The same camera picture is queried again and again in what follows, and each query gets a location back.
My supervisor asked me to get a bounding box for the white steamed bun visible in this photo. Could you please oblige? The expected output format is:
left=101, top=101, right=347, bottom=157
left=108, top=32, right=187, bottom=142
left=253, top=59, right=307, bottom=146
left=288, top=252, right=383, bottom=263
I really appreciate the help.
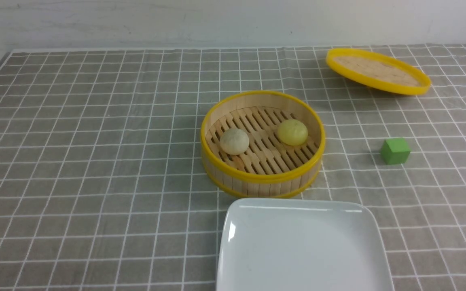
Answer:
left=220, top=128, right=250, bottom=155

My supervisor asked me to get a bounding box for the bamboo steamer basket yellow rim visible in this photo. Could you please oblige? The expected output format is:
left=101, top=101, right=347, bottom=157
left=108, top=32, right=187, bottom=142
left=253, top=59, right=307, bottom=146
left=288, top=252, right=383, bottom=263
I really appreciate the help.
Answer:
left=200, top=91, right=326, bottom=198

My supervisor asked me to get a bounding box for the grey checked tablecloth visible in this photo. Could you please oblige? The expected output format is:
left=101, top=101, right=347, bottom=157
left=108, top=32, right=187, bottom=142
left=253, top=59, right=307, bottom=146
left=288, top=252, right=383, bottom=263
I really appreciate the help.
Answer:
left=0, top=44, right=466, bottom=291

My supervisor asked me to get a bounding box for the bamboo steamer lid yellow rim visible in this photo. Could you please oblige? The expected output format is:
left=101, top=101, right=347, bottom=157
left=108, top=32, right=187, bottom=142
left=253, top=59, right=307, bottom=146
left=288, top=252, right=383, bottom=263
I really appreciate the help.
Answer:
left=326, top=48, right=432, bottom=95

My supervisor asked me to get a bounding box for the green cube block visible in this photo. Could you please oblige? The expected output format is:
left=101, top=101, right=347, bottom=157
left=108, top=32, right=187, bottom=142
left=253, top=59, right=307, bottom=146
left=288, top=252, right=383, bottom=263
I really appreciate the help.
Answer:
left=380, top=138, right=411, bottom=164

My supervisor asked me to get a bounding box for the white square plate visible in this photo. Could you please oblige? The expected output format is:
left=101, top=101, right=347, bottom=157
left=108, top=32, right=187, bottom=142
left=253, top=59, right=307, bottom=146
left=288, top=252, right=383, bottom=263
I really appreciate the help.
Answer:
left=215, top=198, right=394, bottom=291

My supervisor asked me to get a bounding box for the yellow steamed bun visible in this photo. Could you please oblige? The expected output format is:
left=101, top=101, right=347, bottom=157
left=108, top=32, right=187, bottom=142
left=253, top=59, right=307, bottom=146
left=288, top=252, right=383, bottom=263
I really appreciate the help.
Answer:
left=277, top=119, right=308, bottom=147

